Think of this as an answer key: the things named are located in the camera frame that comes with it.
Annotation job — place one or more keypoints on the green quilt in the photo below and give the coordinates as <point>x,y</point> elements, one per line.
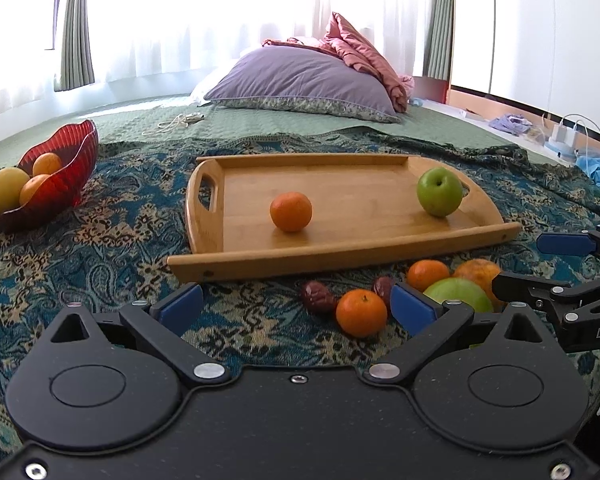
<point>280,125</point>

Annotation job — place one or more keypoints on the white sheer curtain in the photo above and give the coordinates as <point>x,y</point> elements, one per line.
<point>205,10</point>

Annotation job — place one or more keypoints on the tangerine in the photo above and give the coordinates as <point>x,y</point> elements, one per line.
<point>291,211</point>
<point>426,275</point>
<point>361,312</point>

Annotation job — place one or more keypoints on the small green apple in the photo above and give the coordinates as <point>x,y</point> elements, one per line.
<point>439,192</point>

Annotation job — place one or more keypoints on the grey-green curtain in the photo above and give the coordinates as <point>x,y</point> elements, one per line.
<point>439,20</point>
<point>76,25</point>

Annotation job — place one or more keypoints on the large orange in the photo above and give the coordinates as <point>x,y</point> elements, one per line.
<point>479,271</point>

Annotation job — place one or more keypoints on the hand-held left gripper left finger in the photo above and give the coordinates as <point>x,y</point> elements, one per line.
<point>180,306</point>

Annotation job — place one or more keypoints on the white pillow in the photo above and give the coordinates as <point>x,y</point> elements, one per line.
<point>207,89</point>

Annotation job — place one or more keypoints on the purple cloth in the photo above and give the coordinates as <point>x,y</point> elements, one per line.
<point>510,124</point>

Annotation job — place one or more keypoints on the wooden bed frame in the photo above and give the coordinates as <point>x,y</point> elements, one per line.
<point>472,100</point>

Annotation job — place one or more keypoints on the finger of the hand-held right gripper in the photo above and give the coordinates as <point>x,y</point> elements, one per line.
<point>565,243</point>
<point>530,290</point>

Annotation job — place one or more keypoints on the purple pillow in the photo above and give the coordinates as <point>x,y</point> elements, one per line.
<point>300,77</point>

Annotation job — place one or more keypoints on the white charger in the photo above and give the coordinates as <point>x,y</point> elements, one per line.
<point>562,134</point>

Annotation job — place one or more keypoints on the red glass bowl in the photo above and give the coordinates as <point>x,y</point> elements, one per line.
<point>72,157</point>

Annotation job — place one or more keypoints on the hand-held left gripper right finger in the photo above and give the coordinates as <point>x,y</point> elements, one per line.
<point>413,311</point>

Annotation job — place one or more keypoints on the dried red date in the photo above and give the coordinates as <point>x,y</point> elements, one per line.
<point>382,288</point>
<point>317,297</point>

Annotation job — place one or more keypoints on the large green apple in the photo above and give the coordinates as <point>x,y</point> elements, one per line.
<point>457,294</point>

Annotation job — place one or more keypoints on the pink duvet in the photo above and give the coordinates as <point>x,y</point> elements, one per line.
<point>365,55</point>

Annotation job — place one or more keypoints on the yellow pear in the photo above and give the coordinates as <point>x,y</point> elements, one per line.
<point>5,190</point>

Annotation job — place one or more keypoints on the wooden serving tray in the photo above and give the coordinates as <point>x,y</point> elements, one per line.
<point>360,230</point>

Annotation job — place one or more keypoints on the blue patterned blanket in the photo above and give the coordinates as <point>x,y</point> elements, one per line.
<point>105,260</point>

